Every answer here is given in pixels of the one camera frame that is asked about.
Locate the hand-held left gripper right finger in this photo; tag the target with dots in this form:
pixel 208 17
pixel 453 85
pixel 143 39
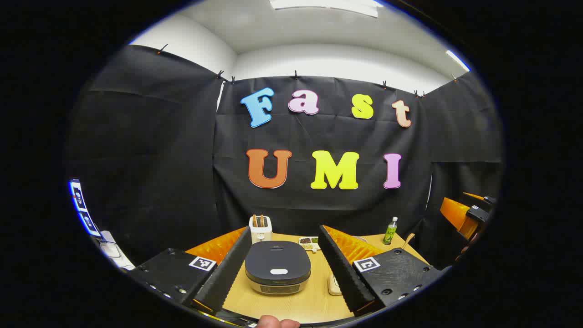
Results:
pixel 344 269

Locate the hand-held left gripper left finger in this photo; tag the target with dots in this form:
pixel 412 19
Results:
pixel 227 269

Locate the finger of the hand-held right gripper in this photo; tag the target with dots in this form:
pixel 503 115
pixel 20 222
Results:
pixel 487 199
pixel 455 214

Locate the clear rice tray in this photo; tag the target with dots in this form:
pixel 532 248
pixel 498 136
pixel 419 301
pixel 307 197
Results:
pixel 334 285

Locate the dark grey rice cooker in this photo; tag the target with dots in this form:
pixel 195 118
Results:
pixel 278 259

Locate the wooden spoon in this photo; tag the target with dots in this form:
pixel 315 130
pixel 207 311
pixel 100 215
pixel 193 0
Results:
pixel 408 239

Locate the white divided bean dish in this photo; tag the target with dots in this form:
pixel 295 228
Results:
pixel 309 243

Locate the white toaster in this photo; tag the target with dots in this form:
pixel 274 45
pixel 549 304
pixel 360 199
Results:
pixel 260 234

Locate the green drink bottle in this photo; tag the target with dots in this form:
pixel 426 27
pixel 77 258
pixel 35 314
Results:
pixel 390 232

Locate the white box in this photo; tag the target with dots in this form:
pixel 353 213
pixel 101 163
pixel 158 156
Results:
pixel 114 249

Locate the ceiling light panel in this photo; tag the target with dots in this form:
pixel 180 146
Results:
pixel 457 60

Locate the white printed sheet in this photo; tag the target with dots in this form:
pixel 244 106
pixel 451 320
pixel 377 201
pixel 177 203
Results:
pixel 81 205

